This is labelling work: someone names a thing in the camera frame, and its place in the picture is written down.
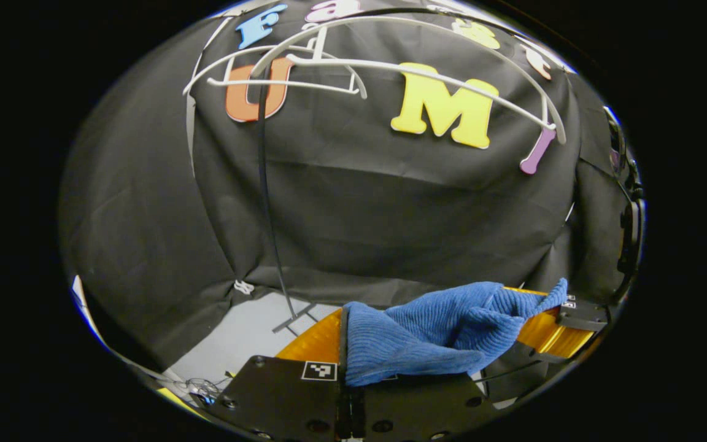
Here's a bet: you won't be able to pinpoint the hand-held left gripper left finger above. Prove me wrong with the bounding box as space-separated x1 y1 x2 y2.
205 307 349 441

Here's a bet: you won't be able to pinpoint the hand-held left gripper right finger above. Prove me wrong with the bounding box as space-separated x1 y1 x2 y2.
351 371 503 441

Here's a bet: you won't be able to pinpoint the blue corduroy jacket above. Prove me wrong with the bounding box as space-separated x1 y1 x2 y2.
341 277 569 387

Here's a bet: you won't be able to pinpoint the black clothes rack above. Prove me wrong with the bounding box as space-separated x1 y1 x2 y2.
257 5 551 335

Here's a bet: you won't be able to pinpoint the white clothes hanger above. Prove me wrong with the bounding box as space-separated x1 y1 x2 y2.
249 15 568 145
183 28 368 99

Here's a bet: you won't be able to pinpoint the black backdrop cloth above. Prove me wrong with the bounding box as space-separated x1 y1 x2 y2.
59 0 630 372

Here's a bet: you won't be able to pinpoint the tangled floor cables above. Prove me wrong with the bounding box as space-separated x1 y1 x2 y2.
169 376 231 407

